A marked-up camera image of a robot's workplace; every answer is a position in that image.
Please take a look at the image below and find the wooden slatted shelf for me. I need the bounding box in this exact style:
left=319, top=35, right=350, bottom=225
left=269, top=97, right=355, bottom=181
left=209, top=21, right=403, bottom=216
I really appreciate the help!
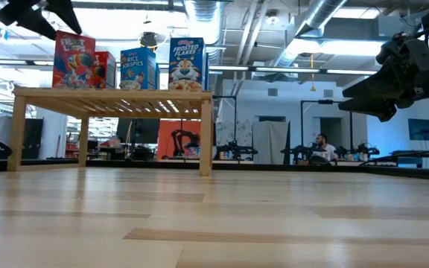
left=7, top=87, right=215, bottom=177

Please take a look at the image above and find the person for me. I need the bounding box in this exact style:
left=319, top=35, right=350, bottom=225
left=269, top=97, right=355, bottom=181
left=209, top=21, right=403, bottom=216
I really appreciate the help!
left=311, top=133, right=338, bottom=163

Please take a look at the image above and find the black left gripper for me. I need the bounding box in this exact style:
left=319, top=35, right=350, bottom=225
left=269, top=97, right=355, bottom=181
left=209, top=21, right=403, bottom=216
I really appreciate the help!
left=0, top=0, right=83, bottom=42

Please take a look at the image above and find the black dome ceiling camera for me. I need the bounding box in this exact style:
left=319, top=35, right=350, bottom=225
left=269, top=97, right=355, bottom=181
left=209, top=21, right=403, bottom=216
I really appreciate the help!
left=139, top=31, right=159, bottom=49

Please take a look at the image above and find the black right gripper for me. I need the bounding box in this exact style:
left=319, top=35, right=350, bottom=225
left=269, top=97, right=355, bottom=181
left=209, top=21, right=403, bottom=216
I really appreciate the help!
left=337, top=33, right=429, bottom=124

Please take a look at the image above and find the black monitor screen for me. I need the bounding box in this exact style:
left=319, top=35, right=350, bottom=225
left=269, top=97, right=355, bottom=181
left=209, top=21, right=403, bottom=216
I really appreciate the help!
left=116, top=118, right=161, bottom=146

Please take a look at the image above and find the silver ventilation duct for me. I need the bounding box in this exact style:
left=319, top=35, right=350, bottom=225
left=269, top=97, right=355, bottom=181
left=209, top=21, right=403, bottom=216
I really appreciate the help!
left=184, top=0, right=225, bottom=64
left=273, top=0, right=349, bottom=66

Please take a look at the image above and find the black metal stand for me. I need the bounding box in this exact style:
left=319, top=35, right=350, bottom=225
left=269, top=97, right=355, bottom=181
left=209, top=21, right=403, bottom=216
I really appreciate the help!
left=299, top=98, right=354, bottom=150

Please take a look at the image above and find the red Froot Loops cereal box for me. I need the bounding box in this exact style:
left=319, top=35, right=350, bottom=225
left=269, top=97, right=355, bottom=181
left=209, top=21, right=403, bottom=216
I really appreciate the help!
left=93, top=51, right=118, bottom=90
left=51, top=30, right=97, bottom=90

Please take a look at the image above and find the orange wall panel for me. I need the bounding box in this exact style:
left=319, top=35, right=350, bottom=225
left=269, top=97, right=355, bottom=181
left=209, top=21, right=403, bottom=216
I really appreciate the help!
left=157, top=119, right=203, bottom=162

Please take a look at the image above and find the blue Rice Krispies cereal box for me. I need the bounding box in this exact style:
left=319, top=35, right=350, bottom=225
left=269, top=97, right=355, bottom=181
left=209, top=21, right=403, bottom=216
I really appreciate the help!
left=119, top=46, right=160, bottom=91

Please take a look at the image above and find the wall-mounted monitor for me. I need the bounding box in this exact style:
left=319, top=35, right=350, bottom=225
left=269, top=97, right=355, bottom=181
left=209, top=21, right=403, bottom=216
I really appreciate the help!
left=407, top=118, right=429, bottom=141

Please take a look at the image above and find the grey fabric screen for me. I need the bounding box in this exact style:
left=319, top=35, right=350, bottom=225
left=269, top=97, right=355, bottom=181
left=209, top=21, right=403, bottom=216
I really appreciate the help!
left=252, top=120, right=290, bottom=165

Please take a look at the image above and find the blue Frosted Flakes cereal box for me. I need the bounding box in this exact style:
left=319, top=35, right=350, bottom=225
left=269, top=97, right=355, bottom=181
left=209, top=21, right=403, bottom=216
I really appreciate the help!
left=168, top=36, right=209, bottom=92

